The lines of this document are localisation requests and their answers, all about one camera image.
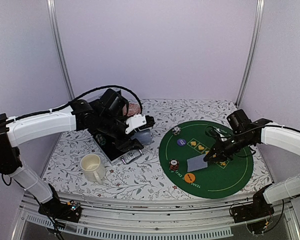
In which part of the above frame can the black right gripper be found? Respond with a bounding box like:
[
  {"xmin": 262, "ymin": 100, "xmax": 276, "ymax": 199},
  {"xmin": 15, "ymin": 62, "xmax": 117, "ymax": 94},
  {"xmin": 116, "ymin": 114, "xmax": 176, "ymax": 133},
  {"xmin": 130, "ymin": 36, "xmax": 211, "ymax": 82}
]
[{"xmin": 204, "ymin": 132, "xmax": 253, "ymax": 163}]

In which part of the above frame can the orange big blind button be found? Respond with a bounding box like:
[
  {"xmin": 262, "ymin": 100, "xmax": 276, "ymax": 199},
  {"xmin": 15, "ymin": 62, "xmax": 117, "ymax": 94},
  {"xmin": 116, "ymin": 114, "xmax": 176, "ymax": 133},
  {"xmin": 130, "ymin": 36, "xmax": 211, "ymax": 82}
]
[{"xmin": 183, "ymin": 172, "xmax": 196, "ymax": 184}]

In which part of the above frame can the purple small blind button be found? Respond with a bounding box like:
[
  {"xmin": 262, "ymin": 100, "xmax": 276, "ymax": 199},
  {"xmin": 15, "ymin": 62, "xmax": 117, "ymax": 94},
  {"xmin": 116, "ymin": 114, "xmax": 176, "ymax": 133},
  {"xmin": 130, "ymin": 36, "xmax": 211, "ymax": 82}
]
[{"xmin": 177, "ymin": 138, "xmax": 187, "ymax": 147}]

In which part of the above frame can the red black poker chip stack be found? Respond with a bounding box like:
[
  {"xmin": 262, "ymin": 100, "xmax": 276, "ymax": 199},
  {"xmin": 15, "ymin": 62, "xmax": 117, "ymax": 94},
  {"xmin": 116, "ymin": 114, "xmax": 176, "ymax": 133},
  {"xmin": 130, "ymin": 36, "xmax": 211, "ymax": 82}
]
[{"xmin": 169, "ymin": 159, "xmax": 180, "ymax": 172}]

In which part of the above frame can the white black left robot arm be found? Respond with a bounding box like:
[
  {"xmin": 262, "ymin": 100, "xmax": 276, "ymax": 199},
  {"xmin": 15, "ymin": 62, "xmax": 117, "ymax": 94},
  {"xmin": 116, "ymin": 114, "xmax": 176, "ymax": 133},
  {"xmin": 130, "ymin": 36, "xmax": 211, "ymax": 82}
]
[{"xmin": 0, "ymin": 85, "xmax": 147, "ymax": 217}]

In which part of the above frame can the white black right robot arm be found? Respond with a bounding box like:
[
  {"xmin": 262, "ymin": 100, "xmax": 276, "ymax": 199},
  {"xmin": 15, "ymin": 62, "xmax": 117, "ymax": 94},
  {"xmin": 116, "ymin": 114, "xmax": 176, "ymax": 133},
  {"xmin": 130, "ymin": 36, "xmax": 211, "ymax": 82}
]
[{"xmin": 203, "ymin": 109, "xmax": 300, "ymax": 218}]

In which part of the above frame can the green round poker mat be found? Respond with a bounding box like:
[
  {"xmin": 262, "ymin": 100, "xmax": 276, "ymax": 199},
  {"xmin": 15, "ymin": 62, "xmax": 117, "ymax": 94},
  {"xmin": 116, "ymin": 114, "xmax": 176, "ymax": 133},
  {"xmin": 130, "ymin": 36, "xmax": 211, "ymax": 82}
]
[{"xmin": 158, "ymin": 120, "xmax": 254, "ymax": 199}]

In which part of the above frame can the cream ceramic mug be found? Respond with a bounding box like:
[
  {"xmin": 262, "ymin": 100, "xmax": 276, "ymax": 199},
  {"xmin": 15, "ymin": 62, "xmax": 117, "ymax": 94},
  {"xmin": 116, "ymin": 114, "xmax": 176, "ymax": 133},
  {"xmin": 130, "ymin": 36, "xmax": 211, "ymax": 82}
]
[{"xmin": 80, "ymin": 154, "xmax": 106, "ymax": 185}]

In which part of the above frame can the white floral tablecloth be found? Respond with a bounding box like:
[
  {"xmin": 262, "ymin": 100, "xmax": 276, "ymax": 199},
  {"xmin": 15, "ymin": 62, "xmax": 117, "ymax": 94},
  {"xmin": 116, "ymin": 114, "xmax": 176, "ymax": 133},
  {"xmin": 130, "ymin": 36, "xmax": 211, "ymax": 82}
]
[{"xmin": 42, "ymin": 99, "xmax": 272, "ymax": 201}]

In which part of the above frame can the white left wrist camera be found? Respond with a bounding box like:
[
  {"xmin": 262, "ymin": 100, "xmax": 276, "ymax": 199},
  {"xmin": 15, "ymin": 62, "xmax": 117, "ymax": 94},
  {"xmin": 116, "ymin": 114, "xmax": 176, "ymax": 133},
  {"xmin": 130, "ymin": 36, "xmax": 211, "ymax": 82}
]
[{"xmin": 125, "ymin": 114, "xmax": 147, "ymax": 134}]

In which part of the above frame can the aluminium frame rail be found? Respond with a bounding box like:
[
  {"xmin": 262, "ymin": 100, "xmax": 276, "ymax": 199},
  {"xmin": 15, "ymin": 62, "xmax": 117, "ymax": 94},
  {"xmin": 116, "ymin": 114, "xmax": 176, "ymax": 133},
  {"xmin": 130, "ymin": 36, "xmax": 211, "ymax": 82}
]
[{"xmin": 11, "ymin": 192, "xmax": 300, "ymax": 240}]

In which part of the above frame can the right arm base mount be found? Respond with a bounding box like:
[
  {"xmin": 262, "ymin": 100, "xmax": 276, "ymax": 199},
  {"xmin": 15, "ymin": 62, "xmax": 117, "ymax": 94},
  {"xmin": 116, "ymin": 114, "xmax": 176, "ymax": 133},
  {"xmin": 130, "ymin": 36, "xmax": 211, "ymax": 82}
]
[{"xmin": 229, "ymin": 200, "xmax": 275, "ymax": 223}]

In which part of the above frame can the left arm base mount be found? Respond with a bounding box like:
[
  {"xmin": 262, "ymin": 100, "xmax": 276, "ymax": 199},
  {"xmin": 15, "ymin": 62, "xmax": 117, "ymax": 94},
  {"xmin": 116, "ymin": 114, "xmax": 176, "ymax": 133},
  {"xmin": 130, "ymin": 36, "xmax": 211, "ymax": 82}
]
[{"xmin": 38, "ymin": 198, "xmax": 82, "ymax": 223}]

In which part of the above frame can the right aluminium post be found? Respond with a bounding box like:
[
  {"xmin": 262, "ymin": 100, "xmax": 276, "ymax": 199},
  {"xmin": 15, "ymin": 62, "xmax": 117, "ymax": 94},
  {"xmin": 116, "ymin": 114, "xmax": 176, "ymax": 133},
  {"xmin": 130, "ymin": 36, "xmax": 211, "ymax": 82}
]
[{"xmin": 235, "ymin": 0, "xmax": 265, "ymax": 108}]

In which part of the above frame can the aluminium post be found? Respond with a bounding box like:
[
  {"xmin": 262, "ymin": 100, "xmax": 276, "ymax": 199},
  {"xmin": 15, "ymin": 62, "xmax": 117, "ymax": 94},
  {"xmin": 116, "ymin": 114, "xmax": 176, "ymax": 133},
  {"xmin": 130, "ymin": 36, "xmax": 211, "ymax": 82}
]
[
  {"xmin": 46, "ymin": 0, "xmax": 75, "ymax": 100},
  {"xmin": 235, "ymin": 0, "xmax": 265, "ymax": 108}
]

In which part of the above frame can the left aluminium post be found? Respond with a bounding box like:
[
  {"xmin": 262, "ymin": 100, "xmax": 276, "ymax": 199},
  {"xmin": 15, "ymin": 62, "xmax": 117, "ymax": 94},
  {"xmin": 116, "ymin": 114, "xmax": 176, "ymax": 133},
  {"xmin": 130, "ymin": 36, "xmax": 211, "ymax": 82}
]
[{"xmin": 46, "ymin": 0, "xmax": 75, "ymax": 100}]

